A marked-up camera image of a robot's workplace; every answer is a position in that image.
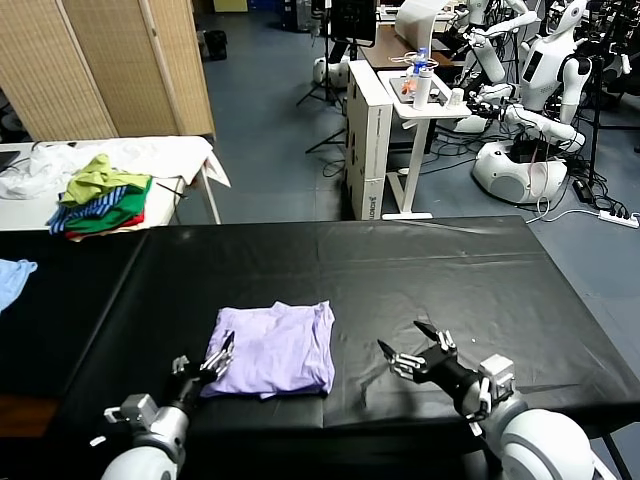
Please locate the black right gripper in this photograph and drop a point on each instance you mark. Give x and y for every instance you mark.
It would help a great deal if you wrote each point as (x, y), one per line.
(450, 380)

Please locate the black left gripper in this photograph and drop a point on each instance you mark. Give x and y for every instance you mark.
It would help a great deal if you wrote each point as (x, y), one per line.
(184, 390)

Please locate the lavender t-shirt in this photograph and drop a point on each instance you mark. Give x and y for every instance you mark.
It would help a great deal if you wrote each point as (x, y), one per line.
(280, 350)

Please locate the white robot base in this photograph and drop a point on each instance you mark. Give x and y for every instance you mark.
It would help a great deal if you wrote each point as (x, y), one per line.
(332, 70)
(470, 124)

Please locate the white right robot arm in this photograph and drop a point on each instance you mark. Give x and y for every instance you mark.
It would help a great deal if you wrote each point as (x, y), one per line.
(540, 445)

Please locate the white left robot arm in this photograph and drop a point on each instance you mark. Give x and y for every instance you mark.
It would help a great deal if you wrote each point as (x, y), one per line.
(150, 450)

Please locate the black vinyl table cover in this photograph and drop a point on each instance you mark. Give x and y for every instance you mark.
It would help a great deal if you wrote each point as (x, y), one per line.
(60, 310)
(400, 280)

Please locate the red folded garment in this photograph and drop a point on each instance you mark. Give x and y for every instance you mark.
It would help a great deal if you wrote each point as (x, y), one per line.
(136, 220)

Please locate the white side table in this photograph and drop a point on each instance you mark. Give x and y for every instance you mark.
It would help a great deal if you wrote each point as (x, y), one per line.
(160, 210)

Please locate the green folded garment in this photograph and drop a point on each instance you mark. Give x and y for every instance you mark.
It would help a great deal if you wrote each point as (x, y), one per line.
(125, 207)

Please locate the blue striped garment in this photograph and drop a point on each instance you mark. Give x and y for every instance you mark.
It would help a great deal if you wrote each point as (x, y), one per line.
(100, 205)

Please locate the white standing desk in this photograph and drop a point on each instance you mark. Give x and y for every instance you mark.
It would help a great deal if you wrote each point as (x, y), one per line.
(415, 165)

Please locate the white humanoid robot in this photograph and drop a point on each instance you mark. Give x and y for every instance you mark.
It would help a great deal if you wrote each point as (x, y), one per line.
(490, 57)
(515, 172)

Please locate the light blue garment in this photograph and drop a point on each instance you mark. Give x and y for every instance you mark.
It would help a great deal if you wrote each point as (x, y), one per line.
(12, 282)

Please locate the tall white cardboard box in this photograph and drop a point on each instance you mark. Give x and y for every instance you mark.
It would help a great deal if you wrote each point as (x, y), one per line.
(372, 150)

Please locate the yellow-green garment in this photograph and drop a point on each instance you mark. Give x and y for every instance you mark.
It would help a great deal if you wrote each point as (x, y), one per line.
(90, 180)

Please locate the white tablecloth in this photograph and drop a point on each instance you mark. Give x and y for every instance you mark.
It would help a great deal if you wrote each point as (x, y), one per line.
(160, 152)

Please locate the black power adapter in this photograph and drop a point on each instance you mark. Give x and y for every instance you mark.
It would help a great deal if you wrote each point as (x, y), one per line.
(584, 191)

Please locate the black tripod stand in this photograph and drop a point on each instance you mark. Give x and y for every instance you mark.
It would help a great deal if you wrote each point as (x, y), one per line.
(327, 75)
(327, 140)

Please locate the white power strip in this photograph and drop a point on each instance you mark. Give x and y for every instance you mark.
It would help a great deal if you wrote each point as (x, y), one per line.
(619, 217)

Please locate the crumpled white garment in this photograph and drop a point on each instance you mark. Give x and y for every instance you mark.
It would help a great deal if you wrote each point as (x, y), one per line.
(30, 172)

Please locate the white paper cup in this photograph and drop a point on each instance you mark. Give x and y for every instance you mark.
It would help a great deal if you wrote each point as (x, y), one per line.
(455, 99)

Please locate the white tumbler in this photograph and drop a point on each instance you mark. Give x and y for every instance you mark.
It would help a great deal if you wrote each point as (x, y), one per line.
(421, 92)

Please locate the grey laptop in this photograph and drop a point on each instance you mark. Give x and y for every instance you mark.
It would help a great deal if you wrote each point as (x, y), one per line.
(440, 92)

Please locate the small orange object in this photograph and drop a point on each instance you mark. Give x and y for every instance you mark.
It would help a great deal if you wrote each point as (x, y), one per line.
(410, 87)

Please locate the black laptop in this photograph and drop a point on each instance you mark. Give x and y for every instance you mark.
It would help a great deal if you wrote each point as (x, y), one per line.
(7, 160)

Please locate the black pole stand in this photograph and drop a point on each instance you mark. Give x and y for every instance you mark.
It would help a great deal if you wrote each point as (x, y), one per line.
(596, 125)

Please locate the clear water bottle blue cap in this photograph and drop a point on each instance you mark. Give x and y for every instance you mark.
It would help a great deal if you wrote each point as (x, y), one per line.
(422, 57)

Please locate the brown wooden desk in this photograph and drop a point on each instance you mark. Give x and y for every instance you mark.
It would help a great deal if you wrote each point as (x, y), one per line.
(387, 47)

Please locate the bamboo folding screen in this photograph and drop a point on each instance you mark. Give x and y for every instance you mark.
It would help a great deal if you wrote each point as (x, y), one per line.
(100, 65)

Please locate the black trash bin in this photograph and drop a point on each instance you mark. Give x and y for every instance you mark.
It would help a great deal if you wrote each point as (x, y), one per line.
(216, 45)

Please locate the white curved device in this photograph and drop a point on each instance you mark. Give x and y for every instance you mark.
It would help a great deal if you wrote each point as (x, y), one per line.
(417, 22)

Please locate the black monitor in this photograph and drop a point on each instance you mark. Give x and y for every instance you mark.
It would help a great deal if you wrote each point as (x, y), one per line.
(354, 20)

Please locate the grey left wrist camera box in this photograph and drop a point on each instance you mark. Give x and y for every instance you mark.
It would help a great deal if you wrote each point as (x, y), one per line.
(137, 407)

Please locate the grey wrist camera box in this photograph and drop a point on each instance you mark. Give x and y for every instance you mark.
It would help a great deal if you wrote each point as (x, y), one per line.
(497, 375)
(137, 407)

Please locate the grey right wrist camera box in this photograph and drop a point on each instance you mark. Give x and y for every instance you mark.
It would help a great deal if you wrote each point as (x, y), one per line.
(497, 375)

